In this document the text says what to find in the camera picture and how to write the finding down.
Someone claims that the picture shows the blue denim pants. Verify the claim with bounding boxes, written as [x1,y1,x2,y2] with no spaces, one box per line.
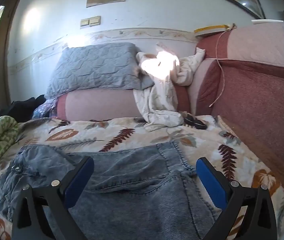
[0,141,219,239]

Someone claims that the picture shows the black clothing pile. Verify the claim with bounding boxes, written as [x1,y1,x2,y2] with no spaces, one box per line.
[0,95,46,123]

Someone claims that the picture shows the purple plastic bag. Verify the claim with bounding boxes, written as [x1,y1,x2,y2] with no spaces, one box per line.
[32,98,58,119]

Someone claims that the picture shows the leaf pattern fleece blanket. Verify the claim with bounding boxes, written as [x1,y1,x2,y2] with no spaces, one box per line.
[0,115,284,239]

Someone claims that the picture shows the pink long bolster pillow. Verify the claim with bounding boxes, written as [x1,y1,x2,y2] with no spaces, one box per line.
[56,89,141,121]

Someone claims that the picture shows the black sunglasses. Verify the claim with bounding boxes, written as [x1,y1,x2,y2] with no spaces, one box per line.
[184,114,207,130]

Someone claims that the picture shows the white crumpled floral sheet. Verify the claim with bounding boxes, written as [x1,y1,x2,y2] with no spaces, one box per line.
[133,48,206,132]

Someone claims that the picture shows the grey quilted pillow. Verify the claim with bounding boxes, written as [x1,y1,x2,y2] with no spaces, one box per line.
[45,42,154,99]

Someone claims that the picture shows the yellow book on headboard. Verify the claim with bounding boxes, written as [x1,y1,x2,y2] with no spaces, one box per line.
[194,24,233,37]

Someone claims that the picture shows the wooden window frame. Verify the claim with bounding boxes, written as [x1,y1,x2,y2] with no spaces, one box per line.
[0,0,20,110]

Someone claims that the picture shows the gold wall switch plate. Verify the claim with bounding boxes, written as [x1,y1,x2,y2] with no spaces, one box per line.
[80,16,101,27]

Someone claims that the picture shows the white charging cable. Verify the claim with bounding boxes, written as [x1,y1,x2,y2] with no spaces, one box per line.
[209,24,236,107]

